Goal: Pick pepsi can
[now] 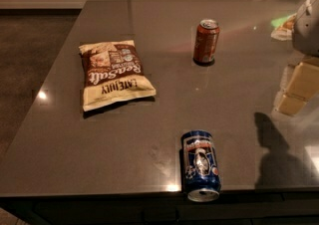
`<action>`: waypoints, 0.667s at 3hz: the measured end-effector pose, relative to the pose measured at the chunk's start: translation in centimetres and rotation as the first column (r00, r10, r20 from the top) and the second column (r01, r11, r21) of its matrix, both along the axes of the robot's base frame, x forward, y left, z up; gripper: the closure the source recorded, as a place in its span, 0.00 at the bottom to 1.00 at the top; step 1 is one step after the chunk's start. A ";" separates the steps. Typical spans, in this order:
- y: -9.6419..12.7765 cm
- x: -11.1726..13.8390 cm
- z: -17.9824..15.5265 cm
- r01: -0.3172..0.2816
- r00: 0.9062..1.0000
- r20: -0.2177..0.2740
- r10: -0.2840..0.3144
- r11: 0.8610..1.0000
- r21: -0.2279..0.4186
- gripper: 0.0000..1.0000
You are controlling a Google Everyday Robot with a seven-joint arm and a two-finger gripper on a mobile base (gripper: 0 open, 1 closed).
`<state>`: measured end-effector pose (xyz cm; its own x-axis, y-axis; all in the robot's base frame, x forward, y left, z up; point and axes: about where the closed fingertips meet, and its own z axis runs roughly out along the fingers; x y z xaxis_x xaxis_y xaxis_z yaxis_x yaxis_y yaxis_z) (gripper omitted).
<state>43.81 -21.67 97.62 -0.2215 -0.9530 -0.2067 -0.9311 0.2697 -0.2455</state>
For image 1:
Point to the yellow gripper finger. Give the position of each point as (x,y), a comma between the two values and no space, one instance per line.
(299,85)

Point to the sea salt chips bag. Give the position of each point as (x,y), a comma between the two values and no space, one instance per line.
(113,73)

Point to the orange soda can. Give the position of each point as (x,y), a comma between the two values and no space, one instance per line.
(207,34)

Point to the blue pepsi can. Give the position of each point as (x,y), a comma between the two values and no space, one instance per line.
(200,170)

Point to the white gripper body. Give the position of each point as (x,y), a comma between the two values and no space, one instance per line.
(308,26)

